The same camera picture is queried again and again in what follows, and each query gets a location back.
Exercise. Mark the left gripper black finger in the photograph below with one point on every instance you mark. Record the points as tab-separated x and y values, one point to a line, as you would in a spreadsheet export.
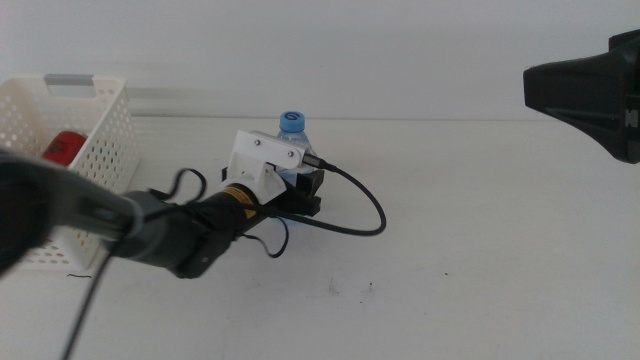
311	184
225	175

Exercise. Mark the clear water bottle blue cap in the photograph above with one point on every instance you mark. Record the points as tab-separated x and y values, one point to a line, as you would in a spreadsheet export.
292	122

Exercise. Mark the red cola can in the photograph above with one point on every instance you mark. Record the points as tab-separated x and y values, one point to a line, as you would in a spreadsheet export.
62	147

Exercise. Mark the white perforated plastic basket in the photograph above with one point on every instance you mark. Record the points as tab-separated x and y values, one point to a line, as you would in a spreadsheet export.
105	150

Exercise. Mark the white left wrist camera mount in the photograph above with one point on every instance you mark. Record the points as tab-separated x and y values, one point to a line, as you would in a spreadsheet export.
255	170

